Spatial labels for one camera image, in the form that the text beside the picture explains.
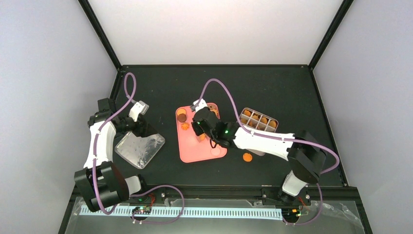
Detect metal serving tongs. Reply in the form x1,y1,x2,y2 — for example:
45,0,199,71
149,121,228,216
196,133,207,143

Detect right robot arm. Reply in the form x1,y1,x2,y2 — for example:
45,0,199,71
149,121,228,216
191,107,326,204

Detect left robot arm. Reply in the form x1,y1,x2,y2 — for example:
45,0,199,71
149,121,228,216
74,98,157,215

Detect scalloped round orange cookie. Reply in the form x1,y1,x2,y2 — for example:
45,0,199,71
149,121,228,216
198,134,206,142

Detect clear plastic tin lid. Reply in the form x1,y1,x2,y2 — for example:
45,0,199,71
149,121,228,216
114,132,165,169

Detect dark chocolate round cookie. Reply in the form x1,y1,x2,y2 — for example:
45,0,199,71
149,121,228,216
177,113,187,123

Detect dotted cracker beside chocolate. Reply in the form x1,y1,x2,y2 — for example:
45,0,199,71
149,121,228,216
176,108,187,116

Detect pink cookie tray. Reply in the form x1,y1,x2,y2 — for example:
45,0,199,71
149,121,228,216
175,106,227,163

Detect pink round cookie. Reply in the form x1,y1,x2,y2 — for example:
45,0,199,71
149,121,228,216
210,147,221,156

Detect white divided cookie tin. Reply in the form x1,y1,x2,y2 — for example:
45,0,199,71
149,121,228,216
239,107,279,156

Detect left base circuit board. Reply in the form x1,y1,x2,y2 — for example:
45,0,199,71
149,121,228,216
132,206,152,215

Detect base circuit board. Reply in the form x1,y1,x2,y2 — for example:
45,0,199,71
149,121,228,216
132,206,152,215
282,209,308,218

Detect right base circuit board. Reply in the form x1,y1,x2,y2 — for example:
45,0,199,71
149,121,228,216
282,209,308,218

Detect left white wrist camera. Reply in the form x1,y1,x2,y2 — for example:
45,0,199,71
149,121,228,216
128,100,149,122

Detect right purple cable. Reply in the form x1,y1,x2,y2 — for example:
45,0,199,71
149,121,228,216
193,78,341,226

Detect white slotted cable duct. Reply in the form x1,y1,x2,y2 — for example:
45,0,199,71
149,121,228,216
79,205,283,221

